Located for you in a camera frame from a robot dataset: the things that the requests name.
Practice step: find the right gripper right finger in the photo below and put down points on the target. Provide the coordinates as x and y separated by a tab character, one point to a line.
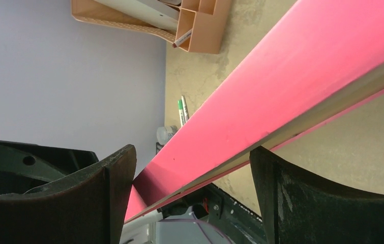
298	206

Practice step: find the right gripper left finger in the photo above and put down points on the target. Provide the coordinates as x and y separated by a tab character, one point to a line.
87	206

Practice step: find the pink picture frame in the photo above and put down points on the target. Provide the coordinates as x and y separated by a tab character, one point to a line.
316	49

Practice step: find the green marker pen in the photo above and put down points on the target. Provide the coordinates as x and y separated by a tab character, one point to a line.
181	112
185	108

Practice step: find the white pen in organizer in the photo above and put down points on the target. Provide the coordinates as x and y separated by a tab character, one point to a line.
182	39

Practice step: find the white binder in organizer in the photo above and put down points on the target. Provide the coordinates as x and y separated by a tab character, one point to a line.
152	12

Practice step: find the orange plastic file organizer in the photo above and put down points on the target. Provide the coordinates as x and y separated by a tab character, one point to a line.
193	26

